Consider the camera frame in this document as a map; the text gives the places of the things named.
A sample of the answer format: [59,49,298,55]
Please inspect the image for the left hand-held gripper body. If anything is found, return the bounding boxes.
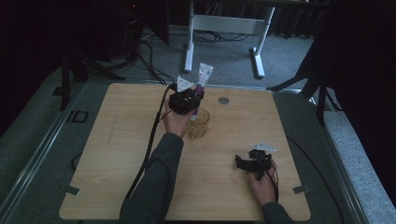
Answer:
[167,75,204,116]

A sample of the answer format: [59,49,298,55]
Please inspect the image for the white and purple toothpaste tube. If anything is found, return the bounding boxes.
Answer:
[190,63,215,122]

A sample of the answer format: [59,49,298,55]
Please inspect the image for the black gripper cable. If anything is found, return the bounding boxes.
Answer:
[124,81,179,200]
[257,157,280,203]

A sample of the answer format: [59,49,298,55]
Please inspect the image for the person's right hand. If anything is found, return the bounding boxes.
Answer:
[247,158,279,206]

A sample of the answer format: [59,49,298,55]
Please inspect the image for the black computer tower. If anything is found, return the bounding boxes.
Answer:
[120,0,148,62]

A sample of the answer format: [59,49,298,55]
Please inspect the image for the black tripod stand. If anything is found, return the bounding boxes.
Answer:
[266,40,344,127]
[58,43,127,112]

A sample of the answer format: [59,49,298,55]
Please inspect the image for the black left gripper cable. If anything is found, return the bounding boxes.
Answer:
[124,81,179,200]

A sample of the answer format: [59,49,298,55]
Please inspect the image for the white metal desk frame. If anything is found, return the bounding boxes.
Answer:
[183,0,276,79]

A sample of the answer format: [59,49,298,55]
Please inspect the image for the clear amber plastic cup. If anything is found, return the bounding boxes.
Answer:
[185,107,211,141]

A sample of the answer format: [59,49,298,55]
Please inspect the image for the grey tape strip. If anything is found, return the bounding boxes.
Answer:
[63,185,81,197]
[291,184,310,195]

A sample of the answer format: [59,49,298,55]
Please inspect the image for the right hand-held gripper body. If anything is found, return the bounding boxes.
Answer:
[246,142,277,182]

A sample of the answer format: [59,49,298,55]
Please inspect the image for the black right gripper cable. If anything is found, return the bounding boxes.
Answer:
[257,157,280,203]

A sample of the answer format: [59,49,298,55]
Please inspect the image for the black floor cable bundle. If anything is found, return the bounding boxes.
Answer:
[136,29,251,87]

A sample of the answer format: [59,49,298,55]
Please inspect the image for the person's left hand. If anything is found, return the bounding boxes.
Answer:
[162,98,194,139]

